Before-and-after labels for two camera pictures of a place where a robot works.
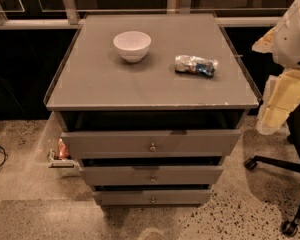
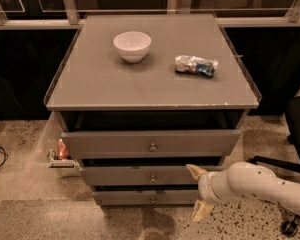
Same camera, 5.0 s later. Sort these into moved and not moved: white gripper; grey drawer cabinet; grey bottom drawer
Moved: white gripper
Not moved: grey drawer cabinet; grey bottom drawer
